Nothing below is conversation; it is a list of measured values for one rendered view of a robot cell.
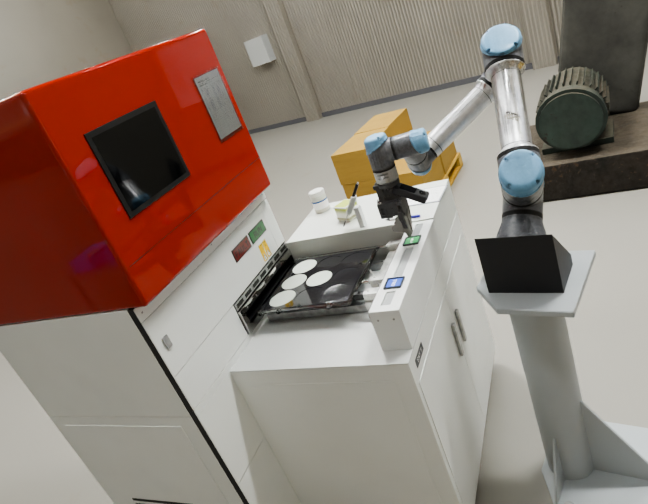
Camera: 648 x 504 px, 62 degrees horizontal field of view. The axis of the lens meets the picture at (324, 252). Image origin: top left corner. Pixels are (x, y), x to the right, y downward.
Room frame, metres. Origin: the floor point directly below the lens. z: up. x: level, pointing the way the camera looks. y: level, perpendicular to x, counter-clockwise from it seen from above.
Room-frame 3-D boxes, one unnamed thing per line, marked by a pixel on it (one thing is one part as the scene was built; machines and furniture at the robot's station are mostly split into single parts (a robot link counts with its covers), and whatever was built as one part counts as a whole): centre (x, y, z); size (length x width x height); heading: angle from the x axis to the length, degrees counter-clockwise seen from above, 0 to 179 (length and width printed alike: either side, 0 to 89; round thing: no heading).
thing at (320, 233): (2.06, -0.22, 0.89); 0.62 x 0.35 x 0.14; 60
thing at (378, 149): (1.65, -0.28, 1.29); 0.09 x 0.08 x 0.11; 70
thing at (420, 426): (1.79, -0.08, 0.41); 0.96 x 0.64 x 0.82; 150
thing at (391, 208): (1.66, -0.27, 1.13); 0.09 x 0.08 x 0.12; 60
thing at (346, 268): (1.78, 0.05, 0.90); 0.34 x 0.34 x 0.01; 60
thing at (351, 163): (4.52, -0.93, 0.33); 1.12 x 0.80 x 0.66; 140
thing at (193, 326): (1.72, 0.34, 1.02); 0.81 x 0.03 x 0.40; 150
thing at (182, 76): (1.88, 0.61, 1.52); 0.81 x 0.75 x 0.60; 150
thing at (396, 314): (1.54, -0.23, 0.89); 0.55 x 0.09 x 0.14; 150
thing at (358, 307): (1.64, 0.06, 0.84); 0.50 x 0.02 x 0.03; 60
